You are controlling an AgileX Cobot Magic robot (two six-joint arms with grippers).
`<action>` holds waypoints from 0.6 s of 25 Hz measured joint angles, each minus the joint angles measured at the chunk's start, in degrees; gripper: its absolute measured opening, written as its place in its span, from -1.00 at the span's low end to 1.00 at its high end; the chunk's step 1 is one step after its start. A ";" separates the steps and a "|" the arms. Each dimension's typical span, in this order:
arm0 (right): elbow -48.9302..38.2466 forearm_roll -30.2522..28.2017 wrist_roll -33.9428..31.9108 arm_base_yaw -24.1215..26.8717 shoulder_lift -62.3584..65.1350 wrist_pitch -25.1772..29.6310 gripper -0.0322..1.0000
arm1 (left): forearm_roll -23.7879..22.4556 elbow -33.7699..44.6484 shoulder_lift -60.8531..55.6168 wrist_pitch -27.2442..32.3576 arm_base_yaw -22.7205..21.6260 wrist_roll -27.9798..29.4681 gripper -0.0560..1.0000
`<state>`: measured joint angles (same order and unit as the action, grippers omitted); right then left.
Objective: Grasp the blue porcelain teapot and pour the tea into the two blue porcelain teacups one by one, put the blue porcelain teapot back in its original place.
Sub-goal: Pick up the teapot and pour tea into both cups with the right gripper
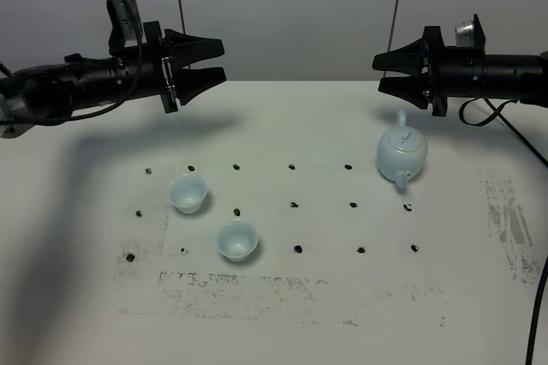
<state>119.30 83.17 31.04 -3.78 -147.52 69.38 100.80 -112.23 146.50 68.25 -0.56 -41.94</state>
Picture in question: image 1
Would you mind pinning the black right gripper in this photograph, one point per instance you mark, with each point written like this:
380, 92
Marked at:
408, 60

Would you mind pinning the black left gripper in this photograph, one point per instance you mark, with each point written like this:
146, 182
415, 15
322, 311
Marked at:
182, 50

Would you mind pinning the light blue porcelain teapot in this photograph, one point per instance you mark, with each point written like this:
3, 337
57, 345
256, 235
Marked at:
401, 152

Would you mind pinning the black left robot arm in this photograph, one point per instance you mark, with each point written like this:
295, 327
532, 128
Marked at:
50, 95

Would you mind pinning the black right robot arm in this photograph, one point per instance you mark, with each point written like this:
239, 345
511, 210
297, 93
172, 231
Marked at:
473, 74

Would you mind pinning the far light blue teacup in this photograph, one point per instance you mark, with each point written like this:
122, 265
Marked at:
187, 193

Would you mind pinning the light blue teacup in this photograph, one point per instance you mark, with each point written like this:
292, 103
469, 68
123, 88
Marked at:
187, 193
237, 240

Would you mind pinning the near light blue teacup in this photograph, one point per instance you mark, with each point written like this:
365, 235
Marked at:
237, 240

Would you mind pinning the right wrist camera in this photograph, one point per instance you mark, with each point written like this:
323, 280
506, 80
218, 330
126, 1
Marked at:
470, 34

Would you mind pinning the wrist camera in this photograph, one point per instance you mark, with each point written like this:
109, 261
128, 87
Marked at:
125, 21
470, 34

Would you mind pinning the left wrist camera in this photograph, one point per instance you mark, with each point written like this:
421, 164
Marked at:
125, 21

